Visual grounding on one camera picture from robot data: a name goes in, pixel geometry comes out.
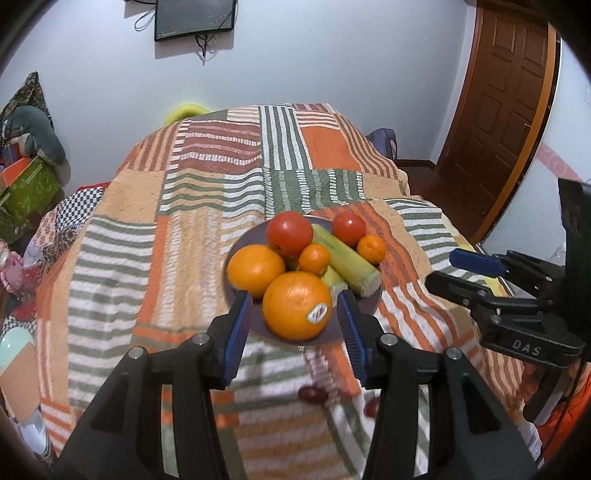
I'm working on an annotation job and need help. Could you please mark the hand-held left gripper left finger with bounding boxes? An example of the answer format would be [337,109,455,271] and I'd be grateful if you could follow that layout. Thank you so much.
[53,290,254,480]

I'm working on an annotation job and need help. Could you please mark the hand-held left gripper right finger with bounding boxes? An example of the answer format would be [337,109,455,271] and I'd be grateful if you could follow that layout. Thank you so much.
[336,292,539,480]

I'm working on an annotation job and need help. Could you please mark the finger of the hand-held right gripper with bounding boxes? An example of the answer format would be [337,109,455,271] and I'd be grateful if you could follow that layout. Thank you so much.
[425,271,503,325]
[449,248,563,300]

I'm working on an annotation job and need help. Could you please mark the large plain orange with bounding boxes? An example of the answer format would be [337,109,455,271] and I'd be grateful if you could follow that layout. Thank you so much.
[226,244,287,300]

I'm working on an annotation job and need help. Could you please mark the large orange with sticker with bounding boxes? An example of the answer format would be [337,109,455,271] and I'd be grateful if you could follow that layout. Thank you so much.
[262,271,333,341]

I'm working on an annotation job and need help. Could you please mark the small mandarin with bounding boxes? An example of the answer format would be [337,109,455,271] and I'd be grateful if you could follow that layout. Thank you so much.
[357,234,387,265]
[298,243,331,276]

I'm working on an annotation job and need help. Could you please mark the purple plate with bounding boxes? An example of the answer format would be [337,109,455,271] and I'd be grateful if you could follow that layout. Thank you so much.
[223,215,384,344]

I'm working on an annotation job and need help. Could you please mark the red tomato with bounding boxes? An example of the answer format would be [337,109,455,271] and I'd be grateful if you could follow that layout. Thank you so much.
[266,211,315,257]
[332,212,368,247]

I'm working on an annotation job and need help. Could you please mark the orange cloth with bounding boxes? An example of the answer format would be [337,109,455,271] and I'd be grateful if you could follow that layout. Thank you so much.
[538,360,591,462]

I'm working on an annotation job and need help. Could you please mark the striped patchwork blanket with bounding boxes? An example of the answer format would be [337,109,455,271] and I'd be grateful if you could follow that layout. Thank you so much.
[34,102,546,480]

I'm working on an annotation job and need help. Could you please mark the blue chair back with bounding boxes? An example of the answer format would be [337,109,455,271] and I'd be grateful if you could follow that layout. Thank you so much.
[367,129,400,162]

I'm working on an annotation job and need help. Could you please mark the brown wooden door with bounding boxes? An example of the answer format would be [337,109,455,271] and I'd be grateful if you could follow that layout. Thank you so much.
[434,0,561,241]

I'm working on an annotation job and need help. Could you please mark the white wardrobe with hearts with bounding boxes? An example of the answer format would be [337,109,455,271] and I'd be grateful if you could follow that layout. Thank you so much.
[482,37,591,259]

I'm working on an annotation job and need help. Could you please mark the checkered floral quilt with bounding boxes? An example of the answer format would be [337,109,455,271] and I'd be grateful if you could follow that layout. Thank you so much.
[0,185,112,333]

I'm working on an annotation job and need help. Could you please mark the mint round lid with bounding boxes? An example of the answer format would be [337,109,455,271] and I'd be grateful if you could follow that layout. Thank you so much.
[0,328,36,370]

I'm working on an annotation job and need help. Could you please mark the brown cardboard sheet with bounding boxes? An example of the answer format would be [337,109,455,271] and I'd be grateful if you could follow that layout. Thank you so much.
[0,344,43,426]

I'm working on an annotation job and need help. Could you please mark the pink toy bunny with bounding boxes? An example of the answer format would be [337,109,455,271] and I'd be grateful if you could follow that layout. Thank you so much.
[0,249,25,292]

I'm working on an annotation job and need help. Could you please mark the green storage box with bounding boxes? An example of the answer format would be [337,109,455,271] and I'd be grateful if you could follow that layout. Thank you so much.
[0,157,63,241]

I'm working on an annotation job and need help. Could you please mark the orange cardboard box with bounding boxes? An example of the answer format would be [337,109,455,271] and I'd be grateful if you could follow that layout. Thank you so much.
[0,157,37,189]

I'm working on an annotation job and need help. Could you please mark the grey plush toy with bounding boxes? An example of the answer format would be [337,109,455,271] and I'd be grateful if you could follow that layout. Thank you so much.
[0,105,66,166]

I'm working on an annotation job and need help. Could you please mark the dark patterned cloth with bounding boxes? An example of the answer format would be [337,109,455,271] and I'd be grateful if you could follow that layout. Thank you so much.
[0,71,56,134]

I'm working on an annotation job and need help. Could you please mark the yellow foam ring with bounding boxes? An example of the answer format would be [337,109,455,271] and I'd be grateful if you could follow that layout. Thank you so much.
[163,104,211,125]

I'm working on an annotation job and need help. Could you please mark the black hanging cable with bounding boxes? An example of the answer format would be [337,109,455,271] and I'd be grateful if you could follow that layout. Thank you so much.
[194,31,218,65]

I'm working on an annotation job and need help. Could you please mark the small black wall monitor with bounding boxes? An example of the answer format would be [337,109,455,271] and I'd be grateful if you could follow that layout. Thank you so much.
[154,0,238,43]

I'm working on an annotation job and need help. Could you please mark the black looped cable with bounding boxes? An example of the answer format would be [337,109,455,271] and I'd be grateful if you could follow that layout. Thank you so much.
[135,7,158,32]

